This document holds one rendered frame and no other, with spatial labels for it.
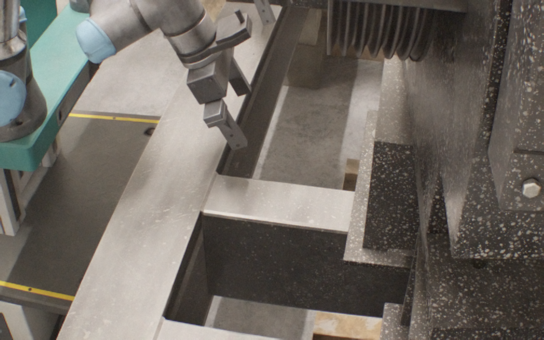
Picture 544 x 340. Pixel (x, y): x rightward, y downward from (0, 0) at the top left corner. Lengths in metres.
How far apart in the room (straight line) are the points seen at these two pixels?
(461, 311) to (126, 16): 0.66
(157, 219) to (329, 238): 0.27
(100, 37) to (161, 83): 1.66
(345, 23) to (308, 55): 1.96
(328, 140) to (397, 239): 1.38
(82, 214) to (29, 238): 0.15
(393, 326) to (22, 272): 0.90
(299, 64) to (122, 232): 1.59
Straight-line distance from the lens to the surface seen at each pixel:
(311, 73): 2.72
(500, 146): 0.58
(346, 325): 1.95
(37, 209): 1.84
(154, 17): 1.16
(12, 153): 1.37
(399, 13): 0.71
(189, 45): 1.19
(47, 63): 1.58
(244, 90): 1.37
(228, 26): 1.21
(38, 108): 1.38
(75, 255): 1.70
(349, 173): 2.39
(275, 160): 2.42
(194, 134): 1.41
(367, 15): 0.71
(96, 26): 1.17
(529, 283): 0.85
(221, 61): 1.24
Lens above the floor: 1.49
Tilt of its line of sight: 39 degrees down
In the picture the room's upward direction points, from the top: 1 degrees clockwise
